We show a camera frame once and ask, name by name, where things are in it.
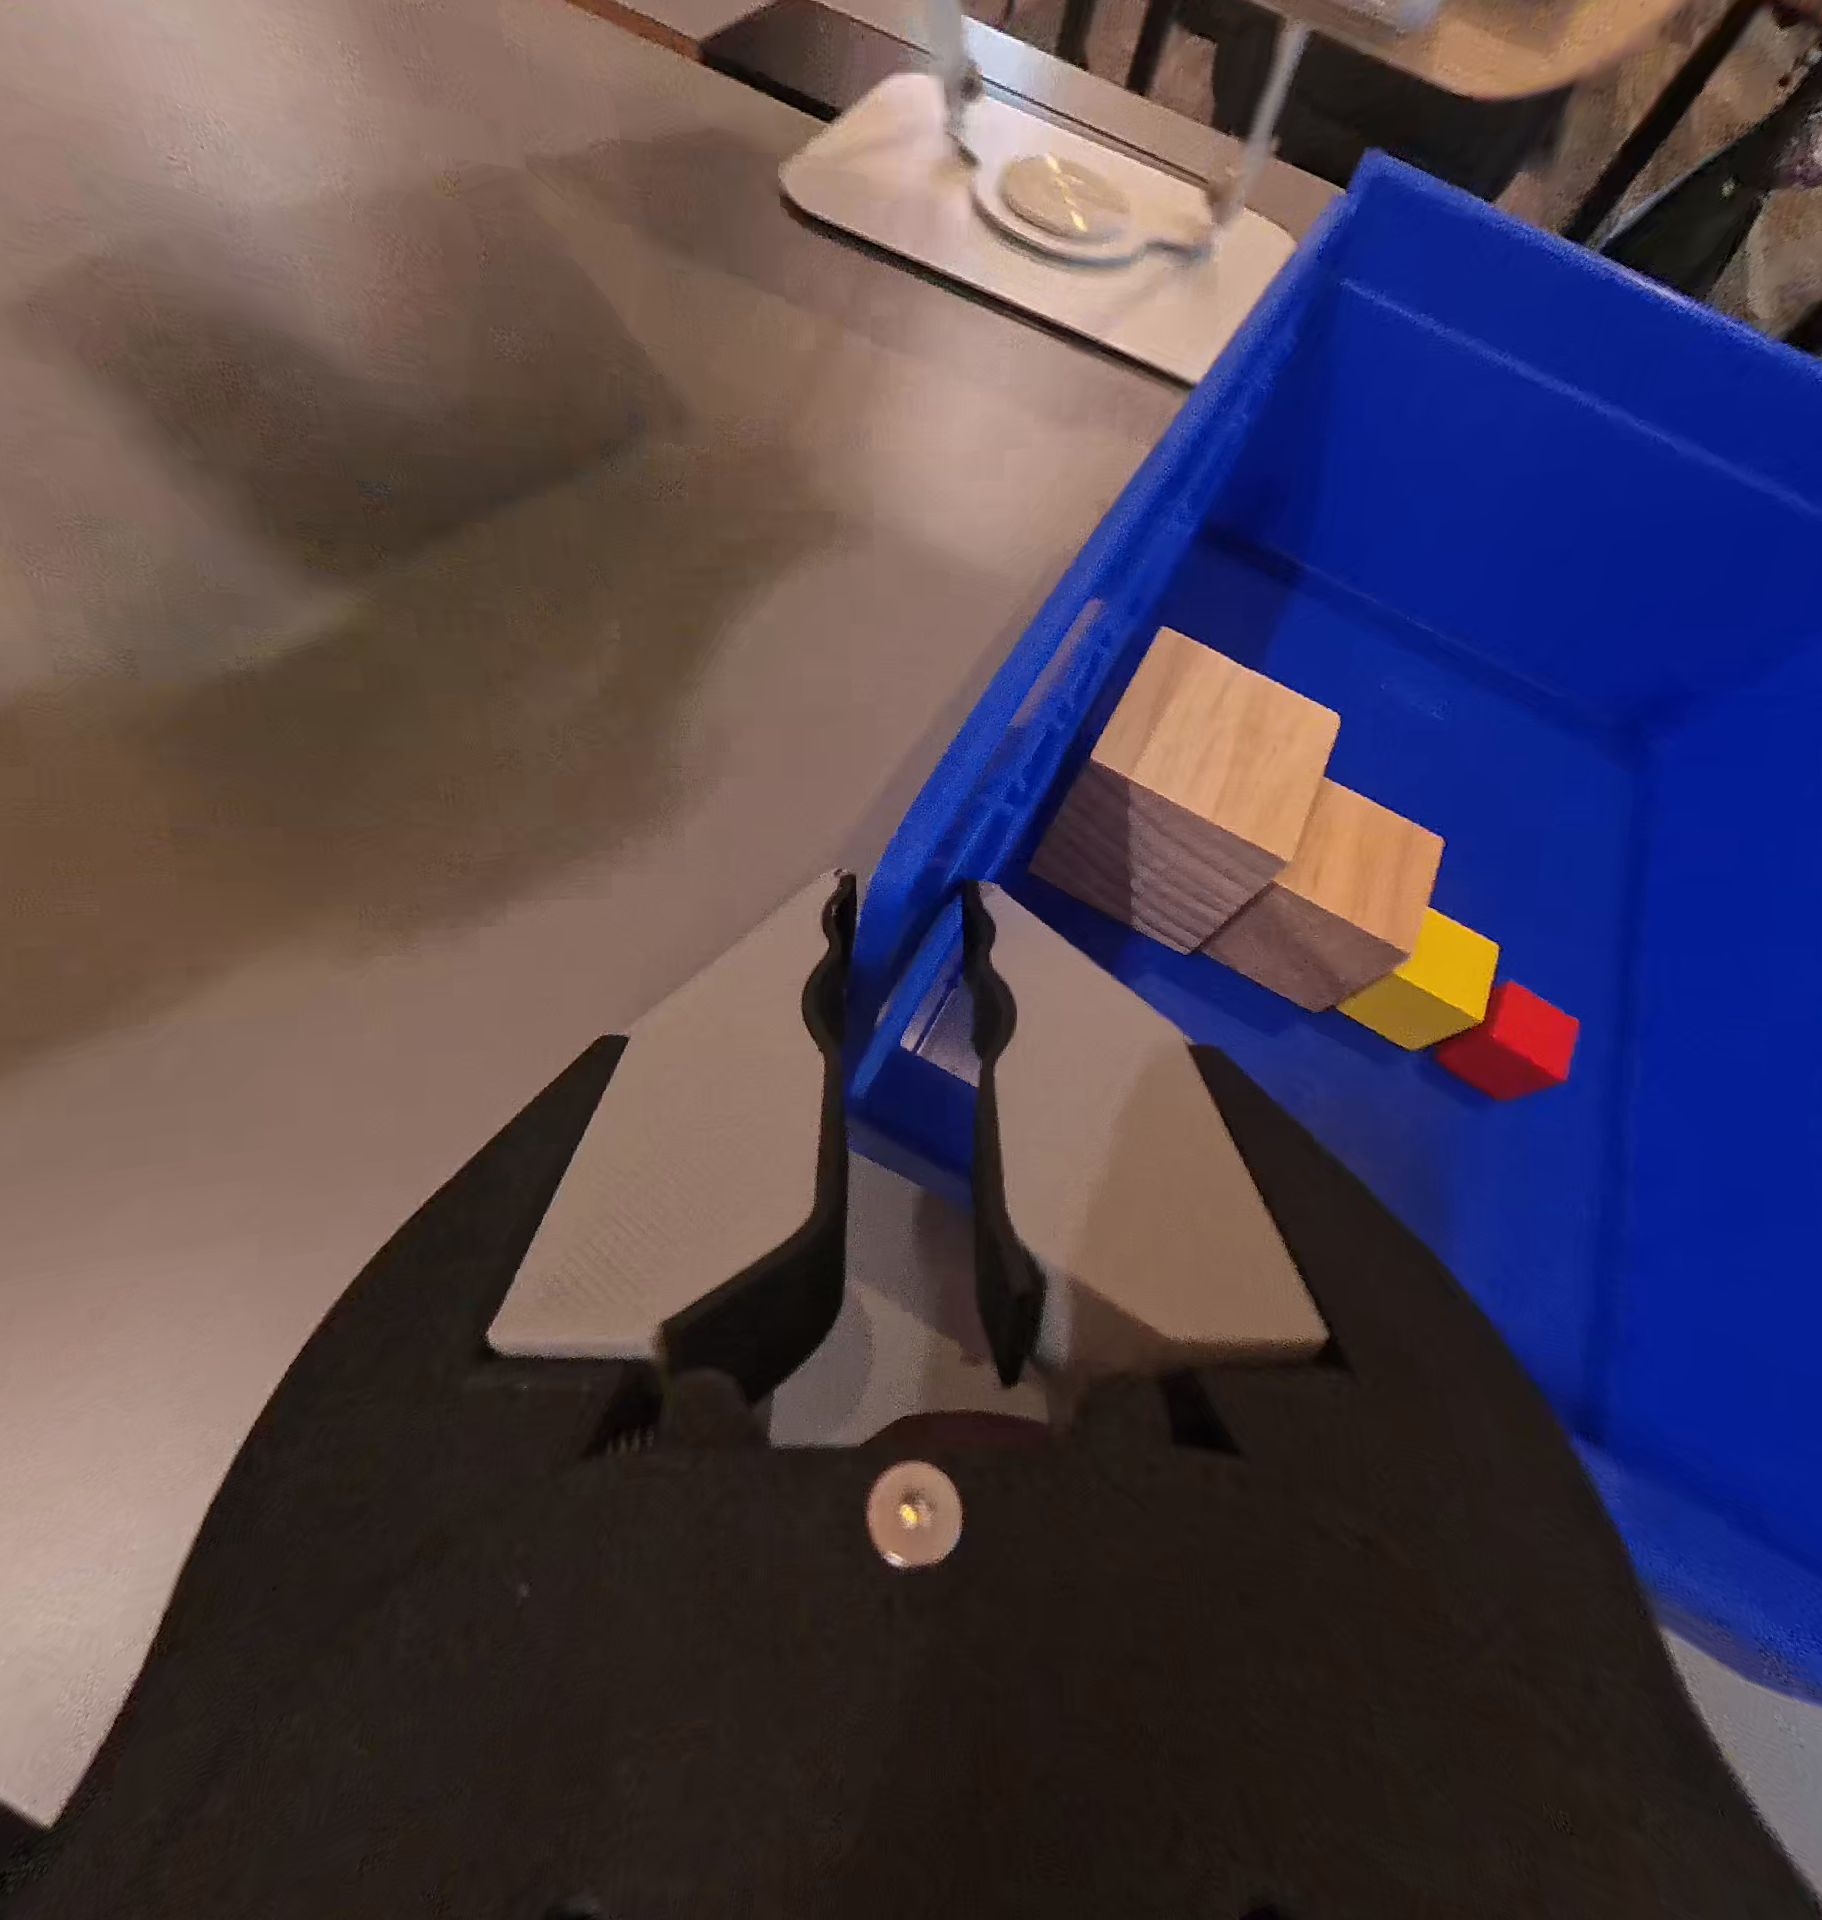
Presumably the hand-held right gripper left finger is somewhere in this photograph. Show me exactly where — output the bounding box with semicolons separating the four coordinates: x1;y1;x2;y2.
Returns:
486;870;859;1411

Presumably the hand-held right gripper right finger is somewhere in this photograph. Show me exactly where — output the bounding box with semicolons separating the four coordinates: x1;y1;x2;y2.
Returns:
958;881;1328;1389

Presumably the medium natural wooden cube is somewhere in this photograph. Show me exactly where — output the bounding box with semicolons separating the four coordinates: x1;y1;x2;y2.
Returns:
1200;781;1448;1014

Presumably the yellow wooden cube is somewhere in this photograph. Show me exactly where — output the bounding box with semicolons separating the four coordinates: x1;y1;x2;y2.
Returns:
1333;907;1503;1053

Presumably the red wooden cube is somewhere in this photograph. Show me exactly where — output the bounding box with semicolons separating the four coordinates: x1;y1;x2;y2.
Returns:
1436;979;1585;1104

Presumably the large natural wooden cube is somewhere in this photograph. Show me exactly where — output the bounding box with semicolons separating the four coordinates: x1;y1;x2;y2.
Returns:
1029;629;1343;958

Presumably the blue plastic bin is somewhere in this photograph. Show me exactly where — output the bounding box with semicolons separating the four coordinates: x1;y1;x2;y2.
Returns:
843;149;1822;1718

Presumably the black office chair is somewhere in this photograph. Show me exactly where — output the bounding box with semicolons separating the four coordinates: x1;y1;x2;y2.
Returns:
1212;22;1580;203

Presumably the black desk cable cover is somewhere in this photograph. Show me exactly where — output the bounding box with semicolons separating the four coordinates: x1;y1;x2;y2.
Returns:
700;0;913;123

